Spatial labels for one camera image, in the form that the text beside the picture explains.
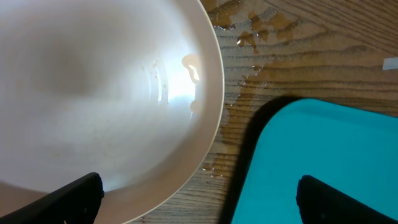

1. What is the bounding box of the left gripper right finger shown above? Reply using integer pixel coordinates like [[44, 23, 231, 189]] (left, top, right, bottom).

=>
[[296, 175, 397, 224]]

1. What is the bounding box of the teal plastic tray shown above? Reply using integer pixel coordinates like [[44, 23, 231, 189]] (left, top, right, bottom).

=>
[[232, 99, 397, 223]]

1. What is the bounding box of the white plate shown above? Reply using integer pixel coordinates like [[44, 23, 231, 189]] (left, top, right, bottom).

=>
[[1, 0, 224, 223]]

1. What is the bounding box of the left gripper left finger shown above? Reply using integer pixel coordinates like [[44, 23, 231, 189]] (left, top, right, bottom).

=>
[[1, 172, 104, 224]]

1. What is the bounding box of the small white tape piece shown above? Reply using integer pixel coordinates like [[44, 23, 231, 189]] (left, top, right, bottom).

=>
[[382, 57, 398, 70]]

